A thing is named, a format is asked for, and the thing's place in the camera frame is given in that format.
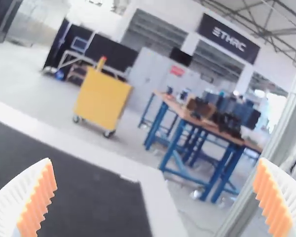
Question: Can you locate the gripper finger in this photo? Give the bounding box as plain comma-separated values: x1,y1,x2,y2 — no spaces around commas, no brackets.
252,157,296,237
0,157,58,237

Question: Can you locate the black mat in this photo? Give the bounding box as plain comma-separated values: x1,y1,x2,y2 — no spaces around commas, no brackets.
0,116,189,237

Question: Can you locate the blue-legged workbench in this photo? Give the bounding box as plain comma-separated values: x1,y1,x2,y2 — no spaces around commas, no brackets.
159,98,263,204
138,90,188,151

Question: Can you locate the blue storage bin rack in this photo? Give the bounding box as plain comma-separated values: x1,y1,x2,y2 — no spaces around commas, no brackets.
203,90,261,129

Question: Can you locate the small brown carton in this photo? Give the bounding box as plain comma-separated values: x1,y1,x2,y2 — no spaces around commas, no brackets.
186,97,217,117

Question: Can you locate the yellow wheeled cart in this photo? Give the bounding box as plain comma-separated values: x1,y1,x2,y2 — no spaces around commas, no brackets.
73,56,134,139

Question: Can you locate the red notice sign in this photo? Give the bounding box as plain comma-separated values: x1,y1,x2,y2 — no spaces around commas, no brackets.
170,65,186,76

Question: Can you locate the black sign banner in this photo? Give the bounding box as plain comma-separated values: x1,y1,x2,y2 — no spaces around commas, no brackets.
196,12,261,65

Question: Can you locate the grey-framed small screen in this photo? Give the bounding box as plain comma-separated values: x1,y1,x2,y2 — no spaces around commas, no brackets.
73,36,87,49

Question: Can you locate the grey metal cabinet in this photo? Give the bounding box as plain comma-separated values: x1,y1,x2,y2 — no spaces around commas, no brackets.
130,46,203,99

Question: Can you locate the aluminium frame post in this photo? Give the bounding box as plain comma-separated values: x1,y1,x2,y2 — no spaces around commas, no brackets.
213,49,296,237

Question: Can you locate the grey metal frame table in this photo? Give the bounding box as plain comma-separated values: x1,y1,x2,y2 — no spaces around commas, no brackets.
58,49,89,83

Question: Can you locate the black wall monitor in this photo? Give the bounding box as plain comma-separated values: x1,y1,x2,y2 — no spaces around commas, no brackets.
169,46,193,67

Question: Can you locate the black partition wall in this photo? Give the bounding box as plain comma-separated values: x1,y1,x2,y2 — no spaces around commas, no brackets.
43,18,139,75

